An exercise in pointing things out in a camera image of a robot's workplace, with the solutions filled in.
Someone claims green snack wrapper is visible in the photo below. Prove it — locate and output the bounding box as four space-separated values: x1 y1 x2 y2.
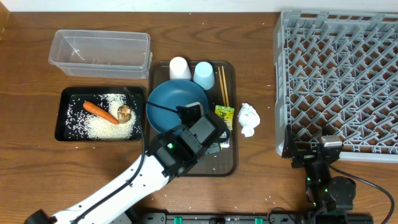
215 105 234 149

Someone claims white tissue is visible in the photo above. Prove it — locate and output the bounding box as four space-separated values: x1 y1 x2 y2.
238 103 261 138

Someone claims brown food scrap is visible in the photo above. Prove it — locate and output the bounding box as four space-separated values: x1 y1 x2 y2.
118 105 131 124

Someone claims orange carrot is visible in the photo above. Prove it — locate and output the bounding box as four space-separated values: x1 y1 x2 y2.
83 101 119 124

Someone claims white rice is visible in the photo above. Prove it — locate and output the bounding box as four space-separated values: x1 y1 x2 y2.
62 93 142 141

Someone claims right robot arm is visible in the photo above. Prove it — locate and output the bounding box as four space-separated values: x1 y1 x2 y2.
282 126 356 223

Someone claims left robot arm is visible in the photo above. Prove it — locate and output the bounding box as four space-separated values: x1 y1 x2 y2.
25 111 229 224

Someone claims grey dishwasher rack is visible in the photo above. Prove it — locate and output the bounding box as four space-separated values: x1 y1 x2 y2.
274 10 397 163

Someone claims dark brown serving tray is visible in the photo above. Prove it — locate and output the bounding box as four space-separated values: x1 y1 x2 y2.
146 61 238 177

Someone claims dark blue plate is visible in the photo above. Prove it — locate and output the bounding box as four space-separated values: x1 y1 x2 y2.
146 80 209 133

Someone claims light blue plastic cup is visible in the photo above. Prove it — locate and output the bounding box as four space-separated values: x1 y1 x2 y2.
193 62 215 90

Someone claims wooden chopstick left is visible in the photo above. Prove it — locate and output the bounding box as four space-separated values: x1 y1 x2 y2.
218 67 227 106

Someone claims wooden chopstick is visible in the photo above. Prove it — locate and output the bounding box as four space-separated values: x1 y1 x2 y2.
221 66 229 107
218 67 227 106

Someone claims wooden chopstick right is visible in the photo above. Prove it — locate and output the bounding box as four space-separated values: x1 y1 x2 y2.
221 66 229 107

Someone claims white plastic cup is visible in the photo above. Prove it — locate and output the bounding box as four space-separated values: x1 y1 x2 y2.
169 57 192 80

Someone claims clear plastic bin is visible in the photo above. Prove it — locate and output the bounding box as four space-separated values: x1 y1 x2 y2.
49 29 152 79

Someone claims black rectangular tray bin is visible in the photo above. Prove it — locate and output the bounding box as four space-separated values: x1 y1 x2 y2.
55 86 144 141

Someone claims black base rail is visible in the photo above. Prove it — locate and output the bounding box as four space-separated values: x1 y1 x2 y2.
136 212 374 224

